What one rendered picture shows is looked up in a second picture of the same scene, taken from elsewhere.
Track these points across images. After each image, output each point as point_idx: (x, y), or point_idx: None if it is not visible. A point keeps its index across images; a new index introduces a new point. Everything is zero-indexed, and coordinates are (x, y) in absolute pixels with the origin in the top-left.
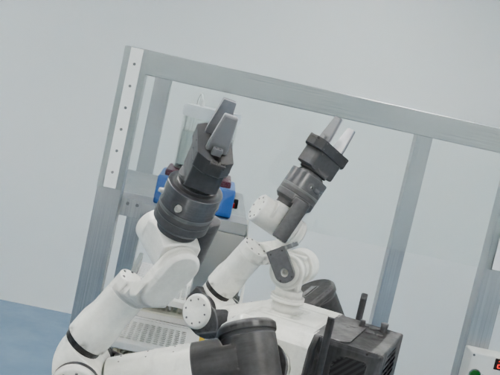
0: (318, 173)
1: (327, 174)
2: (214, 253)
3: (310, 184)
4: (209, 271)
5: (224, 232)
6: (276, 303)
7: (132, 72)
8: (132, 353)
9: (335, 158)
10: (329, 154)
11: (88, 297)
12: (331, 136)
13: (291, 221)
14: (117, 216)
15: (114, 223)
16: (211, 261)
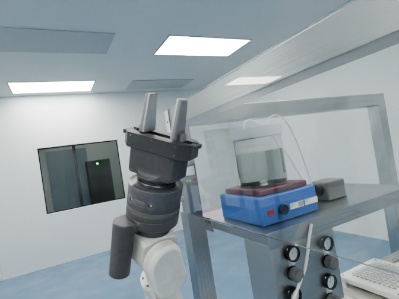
0: (139, 177)
1: (156, 174)
2: (256, 263)
3: (129, 195)
4: (257, 282)
5: (255, 242)
6: None
7: (168, 128)
8: None
9: (154, 150)
10: (141, 147)
11: (196, 295)
12: (141, 122)
13: (110, 250)
14: (201, 231)
15: (190, 238)
16: (256, 272)
